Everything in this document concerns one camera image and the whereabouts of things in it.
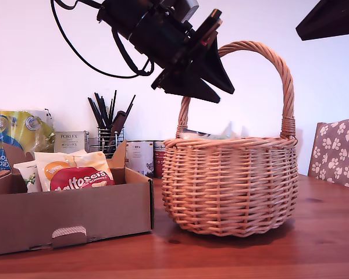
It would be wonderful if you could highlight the cream red Maltesers bunnies bag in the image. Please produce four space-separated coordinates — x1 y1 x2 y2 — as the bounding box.
34 150 116 192

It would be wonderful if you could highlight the wire utensil holder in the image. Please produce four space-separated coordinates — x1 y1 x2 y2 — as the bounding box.
97 126 126 155

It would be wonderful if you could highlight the kitchen towel pack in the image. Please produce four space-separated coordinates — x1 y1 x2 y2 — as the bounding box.
0 108 56 175

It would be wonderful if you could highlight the grey Porlex box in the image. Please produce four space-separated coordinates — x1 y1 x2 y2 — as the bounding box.
54 131 90 153

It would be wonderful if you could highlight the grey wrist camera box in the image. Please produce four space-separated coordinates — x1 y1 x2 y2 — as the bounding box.
174 0 200 23

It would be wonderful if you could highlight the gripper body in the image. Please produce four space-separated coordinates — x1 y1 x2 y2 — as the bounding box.
130 8 223 90

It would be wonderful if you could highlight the white labelled tin can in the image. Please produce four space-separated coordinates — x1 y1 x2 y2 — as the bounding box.
125 140 155 178

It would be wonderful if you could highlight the brown cardboard box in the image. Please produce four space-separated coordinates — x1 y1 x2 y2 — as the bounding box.
0 139 155 257

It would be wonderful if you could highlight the red labelled tin can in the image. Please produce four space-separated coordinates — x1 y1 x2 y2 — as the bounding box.
153 140 167 178

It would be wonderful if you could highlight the woven wicker basket with handle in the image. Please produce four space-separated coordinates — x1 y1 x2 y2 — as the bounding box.
162 40 299 238

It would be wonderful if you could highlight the black cable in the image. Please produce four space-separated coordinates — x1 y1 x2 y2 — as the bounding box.
50 0 139 79
112 26 155 76

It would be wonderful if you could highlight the brown handled utensil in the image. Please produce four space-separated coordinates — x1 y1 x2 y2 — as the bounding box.
112 111 128 137

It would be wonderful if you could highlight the black chopstick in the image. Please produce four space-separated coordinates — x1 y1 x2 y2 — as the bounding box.
109 91 117 128
94 92 109 130
87 98 105 130
122 95 137 124

